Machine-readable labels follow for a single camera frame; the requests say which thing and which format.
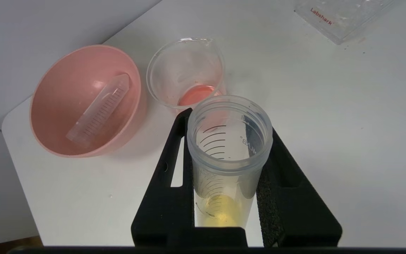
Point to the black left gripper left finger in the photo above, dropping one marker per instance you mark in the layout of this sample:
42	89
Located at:
164	208

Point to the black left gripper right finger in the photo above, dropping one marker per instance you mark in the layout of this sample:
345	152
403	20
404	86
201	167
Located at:
294	208

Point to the test tube for yellow pigment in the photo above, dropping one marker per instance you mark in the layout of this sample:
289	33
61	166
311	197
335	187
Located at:
229	165

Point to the test tube for red pigment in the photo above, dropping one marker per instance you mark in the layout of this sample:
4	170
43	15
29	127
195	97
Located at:
100	109

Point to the clear glass beaker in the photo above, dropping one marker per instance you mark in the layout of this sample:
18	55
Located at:
189	74

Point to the clear acrylic test tube rack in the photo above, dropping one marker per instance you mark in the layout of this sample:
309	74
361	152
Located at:
344	17

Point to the pink plastic bowl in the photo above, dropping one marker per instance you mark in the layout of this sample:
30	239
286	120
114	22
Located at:
65	106

